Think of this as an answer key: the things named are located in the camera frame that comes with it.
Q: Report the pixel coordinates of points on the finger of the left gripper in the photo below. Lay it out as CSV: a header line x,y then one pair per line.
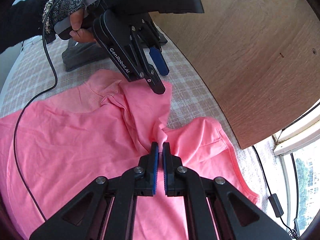
x,y
159,61
153,80

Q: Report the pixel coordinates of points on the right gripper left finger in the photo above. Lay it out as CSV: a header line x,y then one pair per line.
x,y
146,173

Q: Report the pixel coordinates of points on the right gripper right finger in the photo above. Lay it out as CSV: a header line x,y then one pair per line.
x,y
173,186

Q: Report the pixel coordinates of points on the pink t-shirt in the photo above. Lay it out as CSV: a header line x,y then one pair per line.
x,y
59,145

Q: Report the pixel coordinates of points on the black sleeved left forearm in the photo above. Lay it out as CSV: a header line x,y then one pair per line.
x,y
21,22

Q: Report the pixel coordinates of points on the left hand with grey glove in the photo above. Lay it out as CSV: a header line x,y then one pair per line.
x,y
57,10

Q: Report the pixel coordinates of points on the grey folded garment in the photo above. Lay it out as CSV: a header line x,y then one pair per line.
x,y
80,54

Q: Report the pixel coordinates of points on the checkered bed sheet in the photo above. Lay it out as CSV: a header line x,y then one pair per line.
x,y
191,98

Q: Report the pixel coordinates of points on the wooden headboard panel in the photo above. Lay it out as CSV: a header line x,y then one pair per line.
x,y
259,59

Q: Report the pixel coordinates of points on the window frame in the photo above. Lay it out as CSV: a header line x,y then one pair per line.
x,y
297,146

